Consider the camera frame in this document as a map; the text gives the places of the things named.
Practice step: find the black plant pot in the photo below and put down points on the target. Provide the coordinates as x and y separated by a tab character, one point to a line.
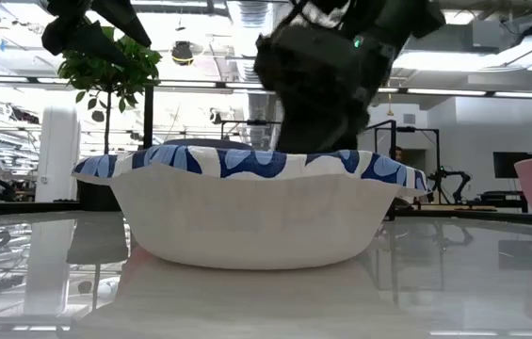
93	195

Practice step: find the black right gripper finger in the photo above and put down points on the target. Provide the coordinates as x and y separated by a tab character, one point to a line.
298	134
341	134

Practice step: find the black ceiling dome fixture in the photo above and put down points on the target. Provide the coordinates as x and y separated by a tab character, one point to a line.
182	52

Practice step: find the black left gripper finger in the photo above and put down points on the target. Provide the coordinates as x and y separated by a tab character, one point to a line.
86	42
122	19

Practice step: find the green leafy potted tree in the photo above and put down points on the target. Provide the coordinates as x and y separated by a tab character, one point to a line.
105	70

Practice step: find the black background metal frame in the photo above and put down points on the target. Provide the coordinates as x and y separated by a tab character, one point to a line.
392	136

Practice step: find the person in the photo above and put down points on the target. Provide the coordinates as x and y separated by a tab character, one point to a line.
398	153

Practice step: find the black wall monitor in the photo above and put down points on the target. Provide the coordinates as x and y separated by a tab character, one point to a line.
512	165

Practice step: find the black background robot arm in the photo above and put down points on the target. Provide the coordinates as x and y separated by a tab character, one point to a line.
454	181

